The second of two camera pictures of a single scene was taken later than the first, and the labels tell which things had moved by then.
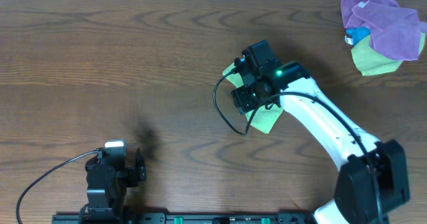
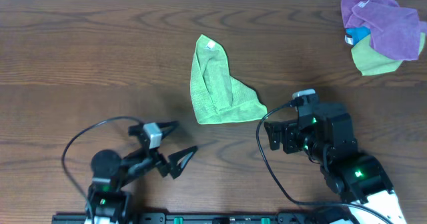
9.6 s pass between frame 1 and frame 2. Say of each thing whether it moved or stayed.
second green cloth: stayed
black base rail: stayed
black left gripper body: moved
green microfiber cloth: moved
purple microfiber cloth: stayed
